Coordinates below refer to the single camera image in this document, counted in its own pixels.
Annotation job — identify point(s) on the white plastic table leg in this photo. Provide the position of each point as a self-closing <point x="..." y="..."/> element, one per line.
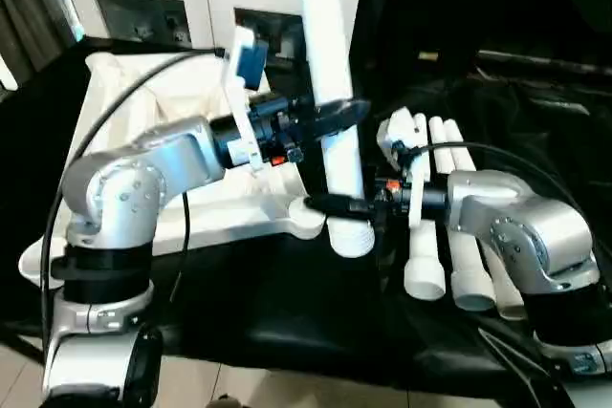
<point x="325" y="45"/>
<point x="459" y="155"/>
<point x="424" y="255"/>
<point x="469" y="279"/>

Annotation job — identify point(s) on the white plastic table top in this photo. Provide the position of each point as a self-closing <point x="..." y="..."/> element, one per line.
<point x="153" y="102"/>

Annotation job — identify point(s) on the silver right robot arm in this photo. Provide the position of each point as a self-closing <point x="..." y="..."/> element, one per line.
<point x="526" y="226"/>

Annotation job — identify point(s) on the black table mat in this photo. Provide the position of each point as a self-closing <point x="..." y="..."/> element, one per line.
<point x="287" y="322"/>

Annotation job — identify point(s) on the silver metal rod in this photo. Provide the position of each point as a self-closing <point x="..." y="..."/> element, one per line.
<point x="545" y="64"/>

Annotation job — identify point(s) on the grey curtain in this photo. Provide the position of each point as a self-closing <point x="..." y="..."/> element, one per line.
<point x="29" y="7"/>

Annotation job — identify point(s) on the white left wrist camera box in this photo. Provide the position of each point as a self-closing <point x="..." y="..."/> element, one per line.
<point x="244" y="93"/>

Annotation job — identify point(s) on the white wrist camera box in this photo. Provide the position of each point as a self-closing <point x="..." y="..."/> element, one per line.
<point x="244" y="93"/>
<point x="406" y="140"/>

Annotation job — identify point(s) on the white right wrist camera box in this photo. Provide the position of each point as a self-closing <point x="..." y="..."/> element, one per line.
<point x="406" y="140"/>

